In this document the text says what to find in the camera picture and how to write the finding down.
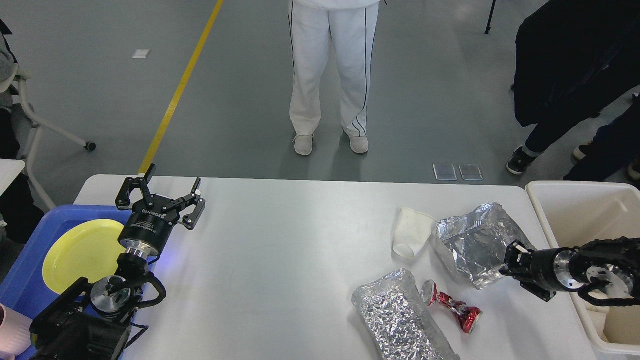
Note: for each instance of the pink cup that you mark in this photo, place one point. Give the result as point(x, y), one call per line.
point(15, 336)

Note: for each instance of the floor socket plate right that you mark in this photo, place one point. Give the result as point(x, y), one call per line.
point(470, 172)

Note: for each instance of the seated person at left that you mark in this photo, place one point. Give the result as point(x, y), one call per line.
point(16, 203)

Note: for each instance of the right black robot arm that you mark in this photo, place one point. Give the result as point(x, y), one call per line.
point(602, 272)

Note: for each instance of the black tripod leg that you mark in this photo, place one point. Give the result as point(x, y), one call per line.
point(490, 17)

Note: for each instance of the silver foil bag front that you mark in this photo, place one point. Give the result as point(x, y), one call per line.
point(399, 321)

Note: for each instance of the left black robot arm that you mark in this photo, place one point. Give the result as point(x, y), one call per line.
point(94, 320)

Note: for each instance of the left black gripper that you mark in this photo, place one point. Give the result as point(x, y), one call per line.
point(149, 225)

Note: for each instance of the person with black sneakers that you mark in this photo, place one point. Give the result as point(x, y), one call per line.
point(573, 59)

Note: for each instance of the crushed red soda can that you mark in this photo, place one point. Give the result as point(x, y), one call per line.
point(467, 316)

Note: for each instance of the large white paper cup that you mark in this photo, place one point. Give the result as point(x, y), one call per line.
point(600, 312)

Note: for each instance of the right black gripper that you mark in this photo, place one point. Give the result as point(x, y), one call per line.
point(549, 270)

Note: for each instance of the yellow plastic plate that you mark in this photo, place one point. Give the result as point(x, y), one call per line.
point(88, 250)

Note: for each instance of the floor socket plate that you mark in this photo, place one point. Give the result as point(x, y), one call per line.
point(445, 172)
point(470, 172)

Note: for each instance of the office chair left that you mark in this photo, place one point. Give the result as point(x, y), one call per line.
point(29, 127)

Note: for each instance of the silver foil bag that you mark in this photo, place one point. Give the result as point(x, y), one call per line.
point(399, 321)
point(472, 247)

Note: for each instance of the person at right edge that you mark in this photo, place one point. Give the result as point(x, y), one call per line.
point(614, 147)

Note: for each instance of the white side table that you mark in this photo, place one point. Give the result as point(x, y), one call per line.
point(9, 171)

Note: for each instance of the beige plastic bin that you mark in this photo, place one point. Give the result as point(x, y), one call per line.
point(573, 213)

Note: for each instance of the floor socket plate left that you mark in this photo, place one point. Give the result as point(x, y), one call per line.
point(445, 172)

